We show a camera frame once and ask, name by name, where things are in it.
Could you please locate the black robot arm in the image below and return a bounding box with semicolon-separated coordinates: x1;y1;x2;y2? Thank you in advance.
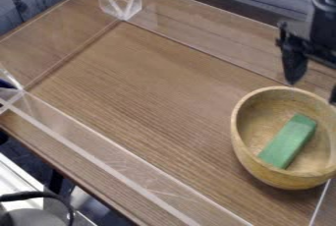
277;0;336;85

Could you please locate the green rectangular block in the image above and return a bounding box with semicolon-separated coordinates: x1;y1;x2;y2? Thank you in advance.
258;114;318;169

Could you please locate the grey metal bracket with screw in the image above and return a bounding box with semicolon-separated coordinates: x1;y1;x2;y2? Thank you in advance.
43;198;98;226

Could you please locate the clear acrylic corner bracket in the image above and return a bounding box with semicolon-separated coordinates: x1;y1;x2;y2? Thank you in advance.
99;0;142;21

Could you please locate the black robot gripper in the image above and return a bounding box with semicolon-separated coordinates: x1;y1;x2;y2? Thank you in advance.
277;0;336;104

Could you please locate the black cable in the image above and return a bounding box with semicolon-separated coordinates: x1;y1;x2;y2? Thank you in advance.
0;191;77;226

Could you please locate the brown wooden bowl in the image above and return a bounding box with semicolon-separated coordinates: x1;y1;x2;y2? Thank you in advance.
231;86;336;190

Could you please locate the clear acrylic front barrier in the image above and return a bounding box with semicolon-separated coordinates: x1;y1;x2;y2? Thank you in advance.
0;69;254;226

